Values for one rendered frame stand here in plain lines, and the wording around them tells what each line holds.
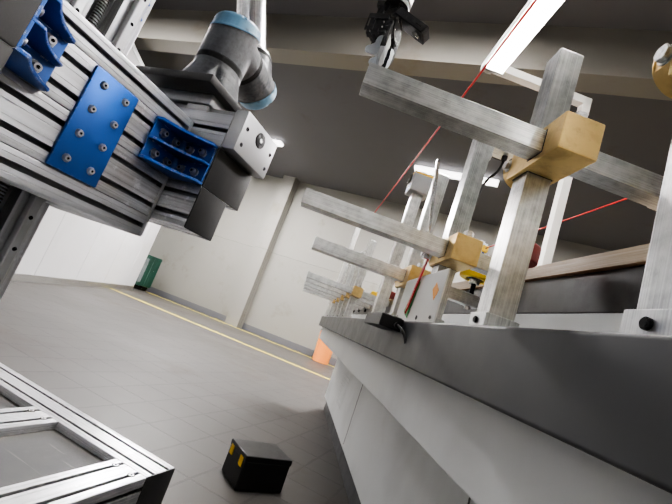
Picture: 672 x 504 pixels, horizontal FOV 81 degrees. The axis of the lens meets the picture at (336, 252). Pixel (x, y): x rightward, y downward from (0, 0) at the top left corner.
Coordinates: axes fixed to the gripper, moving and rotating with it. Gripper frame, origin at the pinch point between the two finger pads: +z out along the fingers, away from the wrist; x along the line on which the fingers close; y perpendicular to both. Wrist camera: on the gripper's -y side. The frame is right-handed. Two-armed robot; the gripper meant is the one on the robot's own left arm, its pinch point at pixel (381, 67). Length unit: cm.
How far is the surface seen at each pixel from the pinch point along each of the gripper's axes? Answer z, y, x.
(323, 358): 122, 176, -580
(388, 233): 48, -21, 17
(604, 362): 64, -47, 53
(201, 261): 29, 539, -636
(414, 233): 47, -25, 15
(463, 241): 46, -33, 15
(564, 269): 44, -51, 5
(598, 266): 44, -55, 13
